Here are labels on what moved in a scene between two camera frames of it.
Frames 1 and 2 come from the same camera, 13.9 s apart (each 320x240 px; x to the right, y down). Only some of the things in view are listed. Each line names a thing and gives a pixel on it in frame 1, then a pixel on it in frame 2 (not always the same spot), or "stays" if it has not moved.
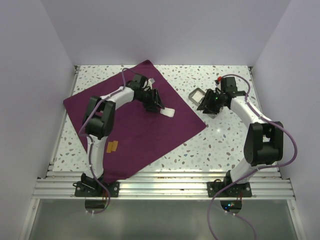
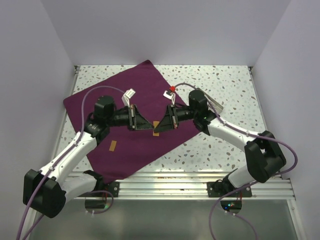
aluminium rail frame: x=161 y=184 stays
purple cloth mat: x=137 y=135 stays
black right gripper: x=207 y=102 -> x=170 y=120
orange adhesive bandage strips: x=112 y=146 -> x=155 y=123
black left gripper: x=154 y=102 -> x=135 y=120
